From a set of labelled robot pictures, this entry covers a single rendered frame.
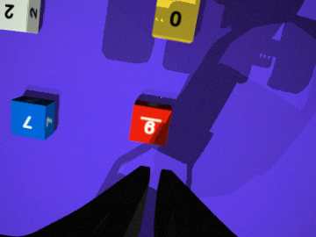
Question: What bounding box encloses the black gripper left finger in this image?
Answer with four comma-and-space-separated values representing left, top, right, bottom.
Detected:
18, 165, 151, 237

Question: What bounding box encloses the blue block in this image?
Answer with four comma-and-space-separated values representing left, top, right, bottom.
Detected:
11, 95, 55, 140

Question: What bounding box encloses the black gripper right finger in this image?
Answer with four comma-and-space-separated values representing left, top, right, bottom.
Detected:
154, 169, 236, 237

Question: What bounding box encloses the yellow block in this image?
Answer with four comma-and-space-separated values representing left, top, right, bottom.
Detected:
152, 0, 200, 44

